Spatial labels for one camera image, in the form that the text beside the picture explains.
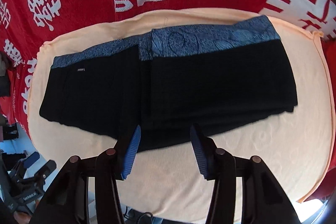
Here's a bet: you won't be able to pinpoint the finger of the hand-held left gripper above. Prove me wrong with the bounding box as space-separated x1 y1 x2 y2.
22 160 57 188
9 152 40 178

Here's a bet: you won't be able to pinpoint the black pants with blue trim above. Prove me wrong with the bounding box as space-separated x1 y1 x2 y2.
39 15 299 154

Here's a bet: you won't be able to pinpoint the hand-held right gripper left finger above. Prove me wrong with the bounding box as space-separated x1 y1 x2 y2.
29 125 142 224

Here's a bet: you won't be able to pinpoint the red patterned cushion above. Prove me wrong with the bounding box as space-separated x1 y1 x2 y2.
321 39 336 100

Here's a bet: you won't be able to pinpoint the peach towel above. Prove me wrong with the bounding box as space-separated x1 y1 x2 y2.
27 7 331 217

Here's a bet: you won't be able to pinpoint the black cable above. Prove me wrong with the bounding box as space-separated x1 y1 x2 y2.
125 210 154 224

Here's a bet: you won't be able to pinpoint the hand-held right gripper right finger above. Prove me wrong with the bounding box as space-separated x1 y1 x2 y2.
189 124 298 224

